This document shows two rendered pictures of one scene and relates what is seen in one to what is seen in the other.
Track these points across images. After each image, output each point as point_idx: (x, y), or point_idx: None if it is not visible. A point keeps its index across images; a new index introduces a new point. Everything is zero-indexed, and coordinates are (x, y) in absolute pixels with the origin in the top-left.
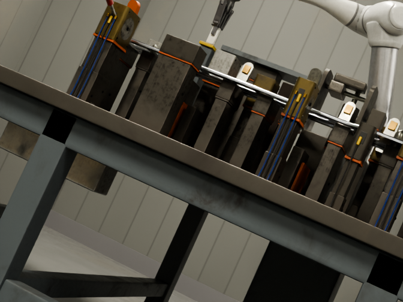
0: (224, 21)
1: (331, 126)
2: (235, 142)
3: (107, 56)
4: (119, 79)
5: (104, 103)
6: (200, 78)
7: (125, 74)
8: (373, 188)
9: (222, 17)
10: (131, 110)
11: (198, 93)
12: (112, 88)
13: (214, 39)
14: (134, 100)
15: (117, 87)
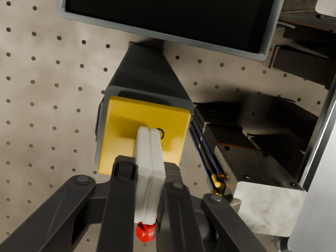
0: (112, 219)
1: None
2: None
3: None
4: (297, 170)
5: (284, 151)
6: (173, 74)
7: (292, 175)
8: None
9: (202, 244)
10: (300, 109)
11: (133, 61)
12: (295, 162)
13: (156, 139)
14: (314, 115)
15: (285, 163)
